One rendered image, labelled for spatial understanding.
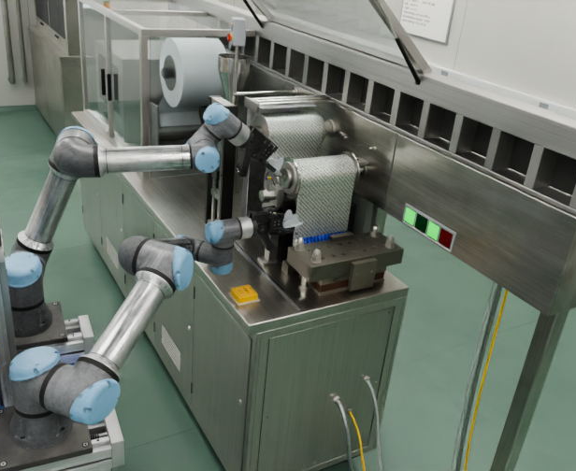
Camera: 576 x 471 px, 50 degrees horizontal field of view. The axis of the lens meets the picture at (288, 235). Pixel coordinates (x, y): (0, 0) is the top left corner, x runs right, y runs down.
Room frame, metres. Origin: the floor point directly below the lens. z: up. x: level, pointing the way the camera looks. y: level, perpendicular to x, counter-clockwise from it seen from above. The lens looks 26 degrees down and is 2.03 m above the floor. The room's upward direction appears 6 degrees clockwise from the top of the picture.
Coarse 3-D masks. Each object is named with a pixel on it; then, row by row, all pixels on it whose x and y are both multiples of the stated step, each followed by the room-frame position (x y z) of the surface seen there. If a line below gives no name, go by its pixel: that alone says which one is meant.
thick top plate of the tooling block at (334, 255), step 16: (352, 240) 2.06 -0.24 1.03; (368, 240) 2.07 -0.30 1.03; (384, 240) 2.09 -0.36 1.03; (288, 256) 1.95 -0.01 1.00; (304, 256) 1.90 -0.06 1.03; (336, 256) 1.93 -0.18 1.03; (352, 256) 1.93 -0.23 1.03; (368, 256) 1.95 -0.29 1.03; (384, 256) 1.99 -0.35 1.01; (400, 256) 2.03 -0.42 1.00; (304, 272) 1.85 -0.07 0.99; (320, 272) 1.84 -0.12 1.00; (336, 272) 1.88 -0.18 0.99
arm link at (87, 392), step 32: (160, 256) 1.48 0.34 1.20; (192, 256) 1.54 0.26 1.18; (160, 288) 1.42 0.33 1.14; (128, 320) 1.31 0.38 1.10; (96, 352) 1.22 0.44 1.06; (128, 352) 1.27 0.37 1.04; (64, 384) 1.13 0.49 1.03; (96, 384) 1.13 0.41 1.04; (64, 416) 1.12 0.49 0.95; (96, 416) 1.11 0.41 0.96
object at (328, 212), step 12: (336, 192) 2.10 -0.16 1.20; (348, 192) 2.13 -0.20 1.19; (300, 204) 2.02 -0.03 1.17; (312, 204) 2.05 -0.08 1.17; (324, 204) 2.07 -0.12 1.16; (336, 204) 2.10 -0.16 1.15; (348, 204) 2.13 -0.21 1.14; (300, 216) 2.02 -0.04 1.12; (312, 216) 2.05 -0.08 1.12; (324, 216) 2.08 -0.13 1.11; (336, 216) 2.10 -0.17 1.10; (348, 216) 2.13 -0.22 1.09; (300, 228) 2.02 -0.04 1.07; (312, 228) 2.05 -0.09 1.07; (324, 228) 2.08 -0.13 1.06; (336, 228) 2.11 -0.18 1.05
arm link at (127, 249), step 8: (128, 240) 1.55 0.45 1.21; (136, 240) 1.54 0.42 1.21; (160, 240) 1.71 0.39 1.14; (168, 240) 1.75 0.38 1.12; (176, 240) 1.79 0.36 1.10; (184, 240) 1.84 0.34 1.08; (192, 240) 1.88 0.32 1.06; (200, 240) 1.90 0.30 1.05; (120, 248) 1.55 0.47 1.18; (128, 248) 1.52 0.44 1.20; (136, 248) 1.51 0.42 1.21; (184, 248) 1.80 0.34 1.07; (192, 248) 1.85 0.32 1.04; (120, 256) 1.52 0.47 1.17; (128, 256) 1.50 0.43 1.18; (128, 264) 1.49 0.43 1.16; (128, 272) 1.51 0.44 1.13
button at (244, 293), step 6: (234, 288) 1.81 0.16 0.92; (240, 288) 1.82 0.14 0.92; (246, 288) 1.82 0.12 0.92; (234, 294) 1.79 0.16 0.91; (240, 294) 1.78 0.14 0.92; (246, 294) 1.78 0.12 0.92; (252, 294) 1.78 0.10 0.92; (240, 300) 1.76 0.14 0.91; (246, 300) 1.77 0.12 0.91; (252, 300) 1.78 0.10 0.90
